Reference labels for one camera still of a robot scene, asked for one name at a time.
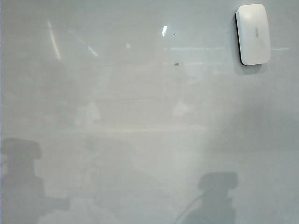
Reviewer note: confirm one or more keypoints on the white whiteboard eraser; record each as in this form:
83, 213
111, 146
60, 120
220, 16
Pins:
253, 35

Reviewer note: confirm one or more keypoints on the glossy white whiteboard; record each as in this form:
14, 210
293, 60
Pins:
140, 140

